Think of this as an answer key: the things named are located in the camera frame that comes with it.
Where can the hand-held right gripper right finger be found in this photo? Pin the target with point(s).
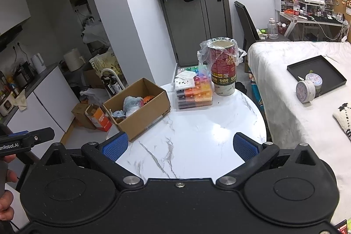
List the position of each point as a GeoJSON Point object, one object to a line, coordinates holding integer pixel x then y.
{"type": "Point", "coordinates": [245, 147]}

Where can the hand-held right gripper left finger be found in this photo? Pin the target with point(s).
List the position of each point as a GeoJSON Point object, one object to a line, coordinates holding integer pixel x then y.
{"type": "Point", "coordinates": [115, 147]}

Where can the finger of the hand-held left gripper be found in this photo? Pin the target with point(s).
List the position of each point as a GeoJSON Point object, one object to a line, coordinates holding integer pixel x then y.
{"type": "Point", "coordinates": [16, 133]}
{"type": "Point", "coordinates": [38, 138]}

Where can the grey shark soft toy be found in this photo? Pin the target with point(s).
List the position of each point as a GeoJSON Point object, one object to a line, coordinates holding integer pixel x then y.
{"type": "Point", "coordinates": [118, 114]}

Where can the brown cardboard box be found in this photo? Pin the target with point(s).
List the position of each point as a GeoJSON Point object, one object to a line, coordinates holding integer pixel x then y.
{"type": "Point", "coordinates": [142, 124]}

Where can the grey fluffy plush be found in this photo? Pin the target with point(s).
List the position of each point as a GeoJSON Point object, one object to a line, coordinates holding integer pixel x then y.
{"type": "Point", "coordinates": [131, 105]}

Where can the burger squishy toy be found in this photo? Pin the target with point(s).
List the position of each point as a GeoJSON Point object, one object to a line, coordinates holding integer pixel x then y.
{"type": "Point", "coordinates": [148, 99]}

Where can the person's left hand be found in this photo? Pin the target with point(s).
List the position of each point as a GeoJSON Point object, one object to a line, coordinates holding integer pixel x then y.
{"type": "Point", "coordinates": [8, 203]}

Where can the small cream cooker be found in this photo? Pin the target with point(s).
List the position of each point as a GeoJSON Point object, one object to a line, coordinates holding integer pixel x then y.
{"type": "Point", "coordinates": [6, 105]}

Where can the orange carton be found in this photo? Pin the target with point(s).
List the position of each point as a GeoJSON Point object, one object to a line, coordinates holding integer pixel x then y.
{"type": "Point", "coordinates": [100, 118]}

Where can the pale kitchen cloth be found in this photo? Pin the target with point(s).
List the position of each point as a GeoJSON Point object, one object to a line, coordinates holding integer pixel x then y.
{"type": "Point", "coordinates": [20, 99]}

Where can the white kitchen cabinet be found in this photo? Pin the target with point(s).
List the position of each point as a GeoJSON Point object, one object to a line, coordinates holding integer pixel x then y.
{"type": "Point", "coordinates": [52, 97]}

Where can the brown floor carton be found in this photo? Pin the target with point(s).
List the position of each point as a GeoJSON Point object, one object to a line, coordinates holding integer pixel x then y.
{"type": "Point", "coordinates": [79, 114]}

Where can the bed with white blanket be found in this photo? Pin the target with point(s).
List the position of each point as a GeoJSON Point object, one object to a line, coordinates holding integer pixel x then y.
{"type": "Point", "coordinates": [288, 113]}

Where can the colourful printed sheet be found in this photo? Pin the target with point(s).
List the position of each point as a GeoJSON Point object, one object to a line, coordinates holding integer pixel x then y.
{"type": "Point", "coordinates": [256, 91]}

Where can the white plastic bag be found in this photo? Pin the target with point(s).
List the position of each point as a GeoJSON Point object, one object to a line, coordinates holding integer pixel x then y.
{"type": "Point", "coordinates": [92, 94]}

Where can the dark pump bottle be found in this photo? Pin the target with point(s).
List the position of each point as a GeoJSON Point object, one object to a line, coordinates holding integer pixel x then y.
{"type": "Point", "coordinates": [117, 86]}
{"type": "Point", "coordinates": [109, 88]}

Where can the stack of colourful plastic boxes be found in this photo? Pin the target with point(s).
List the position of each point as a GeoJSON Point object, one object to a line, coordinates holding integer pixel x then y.
{"type": "Point", "coordinates": [197, 97]}

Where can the white electric kettle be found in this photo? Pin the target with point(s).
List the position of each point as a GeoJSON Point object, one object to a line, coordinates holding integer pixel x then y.
{"type": "Point", "coordinates": [38, 64]}

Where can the round floral tin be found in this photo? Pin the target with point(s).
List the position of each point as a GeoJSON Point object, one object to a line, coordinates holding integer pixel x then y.
{"type": "Point", "coordinates": [305, 91]}
{"type": "Point", "coordinates": [315, 79]}

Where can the yellow printed bag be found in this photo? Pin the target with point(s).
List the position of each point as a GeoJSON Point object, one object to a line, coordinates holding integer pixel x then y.
{"type": "Point", "coordinates": [101, 64]}

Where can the white dotted packet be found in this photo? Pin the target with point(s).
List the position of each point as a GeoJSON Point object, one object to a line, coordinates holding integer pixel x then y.
{"type": "Point", "coordinates": [185, 80]}

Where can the black patterned white cushion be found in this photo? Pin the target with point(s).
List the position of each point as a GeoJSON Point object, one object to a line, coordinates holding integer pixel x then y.
{"type": "Point", "coordinates": [344, 118]}

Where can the clear plastic bag liner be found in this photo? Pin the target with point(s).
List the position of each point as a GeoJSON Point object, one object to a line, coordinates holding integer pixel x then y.
{"type": "Point", "coordinates": [204, 51]}

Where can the black tray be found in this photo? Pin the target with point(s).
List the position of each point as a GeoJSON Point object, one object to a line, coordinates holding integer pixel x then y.
{"type": "Point", "coordinates": [309, 65]}

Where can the clear plastic bottle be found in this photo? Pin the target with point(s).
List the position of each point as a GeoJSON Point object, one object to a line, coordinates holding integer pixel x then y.
{"type": "Point", "coordinates": [272, 29]}

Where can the black chair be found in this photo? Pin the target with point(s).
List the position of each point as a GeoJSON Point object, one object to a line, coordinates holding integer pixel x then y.
{"type": "Point", "coordinates": [245, 20]}

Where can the grey door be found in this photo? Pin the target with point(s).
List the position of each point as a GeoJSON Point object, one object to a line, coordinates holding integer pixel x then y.
{"type": "Point", "coordinates": [192, 31]}

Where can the white desk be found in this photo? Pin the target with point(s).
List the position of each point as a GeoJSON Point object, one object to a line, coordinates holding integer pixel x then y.
{"type": "Point", "coordinates": [315, 20]}

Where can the red label water bottle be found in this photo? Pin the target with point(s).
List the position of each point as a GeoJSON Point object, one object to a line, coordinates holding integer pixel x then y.
{"type": "Point", "coordinates": [296, 9]}

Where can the small drawer organiser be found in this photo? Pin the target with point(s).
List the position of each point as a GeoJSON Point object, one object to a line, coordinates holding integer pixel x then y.
{"type": "Point", "coordinates": [287, 5]}

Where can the white wall cabinet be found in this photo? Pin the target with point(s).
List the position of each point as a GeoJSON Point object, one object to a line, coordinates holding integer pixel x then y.
{"type": "Point", "coordinates": [12, 1]}

